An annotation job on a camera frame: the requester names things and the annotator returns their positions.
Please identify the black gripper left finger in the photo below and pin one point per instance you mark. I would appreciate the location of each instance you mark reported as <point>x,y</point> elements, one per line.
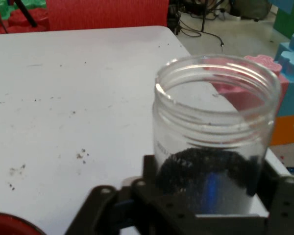
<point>142,203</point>

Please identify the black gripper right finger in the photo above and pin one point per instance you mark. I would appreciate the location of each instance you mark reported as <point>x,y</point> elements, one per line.
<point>286,208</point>

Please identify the black seeds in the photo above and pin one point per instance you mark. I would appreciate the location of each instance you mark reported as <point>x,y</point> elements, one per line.
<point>198,166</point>

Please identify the clear plastic jar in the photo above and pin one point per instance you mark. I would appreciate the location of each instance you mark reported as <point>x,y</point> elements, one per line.
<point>210,127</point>

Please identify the orange foam block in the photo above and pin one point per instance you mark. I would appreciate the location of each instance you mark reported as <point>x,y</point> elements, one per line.
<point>289,129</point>

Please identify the pink foam block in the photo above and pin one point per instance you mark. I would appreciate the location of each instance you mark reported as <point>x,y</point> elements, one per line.
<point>283,83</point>

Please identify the red bowl with black rim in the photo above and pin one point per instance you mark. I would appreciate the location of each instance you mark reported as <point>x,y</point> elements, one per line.
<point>9,225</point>

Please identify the green foam block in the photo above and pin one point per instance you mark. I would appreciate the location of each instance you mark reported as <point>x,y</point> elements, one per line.
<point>284,22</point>

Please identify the black floor equipment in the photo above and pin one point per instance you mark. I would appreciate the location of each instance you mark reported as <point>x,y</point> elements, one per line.
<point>174,19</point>

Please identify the black stand pole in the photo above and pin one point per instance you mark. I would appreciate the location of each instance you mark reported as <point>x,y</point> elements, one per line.
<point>203,22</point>

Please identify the large red foam block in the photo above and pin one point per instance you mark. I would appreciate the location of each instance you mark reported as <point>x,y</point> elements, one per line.
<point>107,14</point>

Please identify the red foam puzzle piece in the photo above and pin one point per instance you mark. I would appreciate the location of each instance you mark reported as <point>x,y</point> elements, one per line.
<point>19,24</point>

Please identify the black tripod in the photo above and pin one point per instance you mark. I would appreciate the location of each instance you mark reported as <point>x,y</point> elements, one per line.
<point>27,14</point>

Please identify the green foam puzzle piece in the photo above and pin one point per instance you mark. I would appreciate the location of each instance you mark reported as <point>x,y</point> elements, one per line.
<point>34,5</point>

